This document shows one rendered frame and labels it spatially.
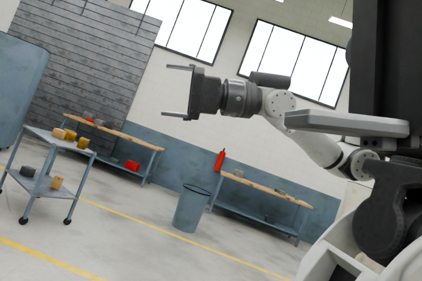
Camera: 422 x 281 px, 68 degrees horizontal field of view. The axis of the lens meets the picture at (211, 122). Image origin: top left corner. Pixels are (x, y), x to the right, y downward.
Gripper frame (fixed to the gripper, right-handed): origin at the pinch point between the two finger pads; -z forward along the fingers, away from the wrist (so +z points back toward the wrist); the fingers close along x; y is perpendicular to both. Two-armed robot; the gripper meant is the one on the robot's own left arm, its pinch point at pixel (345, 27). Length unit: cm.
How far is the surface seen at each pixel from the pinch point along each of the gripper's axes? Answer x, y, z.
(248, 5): 348, -661, 328
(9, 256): -104, -275, -59
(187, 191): -77, -441, 136
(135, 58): 193, -759, 80
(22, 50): 129, -587, -127
